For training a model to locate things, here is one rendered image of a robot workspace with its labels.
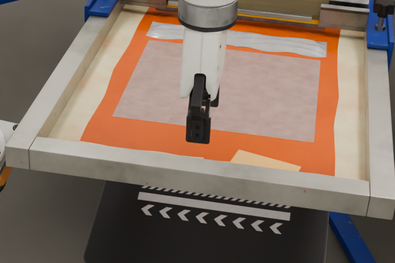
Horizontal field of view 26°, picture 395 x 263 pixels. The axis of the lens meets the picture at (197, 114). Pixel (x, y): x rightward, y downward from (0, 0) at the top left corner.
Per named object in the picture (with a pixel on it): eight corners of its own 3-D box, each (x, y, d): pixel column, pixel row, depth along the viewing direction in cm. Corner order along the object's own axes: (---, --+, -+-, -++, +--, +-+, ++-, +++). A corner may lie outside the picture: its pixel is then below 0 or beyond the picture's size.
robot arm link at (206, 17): (185, -25, 112) (184, -5, 113) (173, 5, 104) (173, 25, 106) (242, -20, 111) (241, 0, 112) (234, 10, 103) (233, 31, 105)
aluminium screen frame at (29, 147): (392, 220, 124) (397, 199, 122) (5, 166, 131) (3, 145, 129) (380, 6, 191) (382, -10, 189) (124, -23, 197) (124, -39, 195)
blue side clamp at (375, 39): (388, 74, 166) (394, 42, 162) (362, 71, 166) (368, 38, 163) (384, 12, 191) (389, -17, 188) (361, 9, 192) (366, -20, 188)
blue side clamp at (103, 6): (109, 40, 172) (108, 8, 168) (84, 37, 172) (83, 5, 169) (140, -16, 197) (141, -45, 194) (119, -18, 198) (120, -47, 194)
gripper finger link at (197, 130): (187, 96, 110) (186, 139, 114) (183, 109, 108) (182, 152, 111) (212, 98, 110) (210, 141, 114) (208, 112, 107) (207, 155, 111)
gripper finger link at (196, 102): (200, 52, 110) (198, 88, 114) (191, 86, 104) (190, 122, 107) (209, 53, 110) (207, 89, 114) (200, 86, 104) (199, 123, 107)
